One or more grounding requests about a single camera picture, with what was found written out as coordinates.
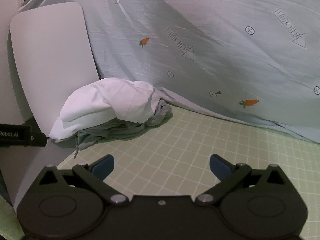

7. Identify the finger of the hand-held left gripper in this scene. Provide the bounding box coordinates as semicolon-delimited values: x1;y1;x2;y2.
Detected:
31;132;47;146

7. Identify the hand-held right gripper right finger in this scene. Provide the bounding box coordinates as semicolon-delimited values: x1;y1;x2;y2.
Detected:
194;154;291;206

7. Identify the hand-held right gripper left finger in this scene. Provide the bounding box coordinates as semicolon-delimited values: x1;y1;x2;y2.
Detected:
37;154;130;205

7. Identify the white garment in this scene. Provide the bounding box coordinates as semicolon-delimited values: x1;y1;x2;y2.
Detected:
50;78;160;140

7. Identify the green grid mat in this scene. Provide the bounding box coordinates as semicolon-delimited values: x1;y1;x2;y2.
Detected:
56;101;320;240

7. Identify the white rounded panel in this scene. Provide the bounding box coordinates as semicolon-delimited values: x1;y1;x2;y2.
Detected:
9;2;101;140

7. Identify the light blue printed blanket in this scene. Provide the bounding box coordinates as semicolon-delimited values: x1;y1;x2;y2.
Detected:
17;0;320;144

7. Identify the grey drawstring garment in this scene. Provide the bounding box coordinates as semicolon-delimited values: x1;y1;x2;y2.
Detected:
51;99;173;159

